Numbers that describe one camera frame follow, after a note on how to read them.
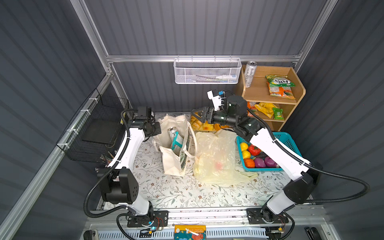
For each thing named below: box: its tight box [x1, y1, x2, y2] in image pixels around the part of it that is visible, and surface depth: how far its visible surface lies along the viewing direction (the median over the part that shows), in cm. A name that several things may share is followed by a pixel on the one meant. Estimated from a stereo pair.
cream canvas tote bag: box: [152, 113, 198, 177], surface depth 88 cm
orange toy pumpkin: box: [244, 158, 256, 168], surface depth 88 cm
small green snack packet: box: [272, 107, 285, 120], surface depth 96 cm
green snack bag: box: [265, 74, 296, 88], surface depth 88 cm
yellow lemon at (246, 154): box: [242, 150, 251, 159], surface depth 93 cm
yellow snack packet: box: [254, 102, 279, 119], surface depth 98 cm
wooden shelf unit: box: [241, 65, 306, 132], surface depth 92 cm
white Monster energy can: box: [167, 127, 177, 141], surface depth 95 cm
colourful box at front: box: [174, 225, 207, 240], surface depth 71 cm
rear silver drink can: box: [244, 60, 258, 88], surface depth 84 cm
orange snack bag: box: [266, 81, 296, 100], surface depth 86 cm
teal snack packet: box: [171, 131, 184, 157], surface depth 93 cm
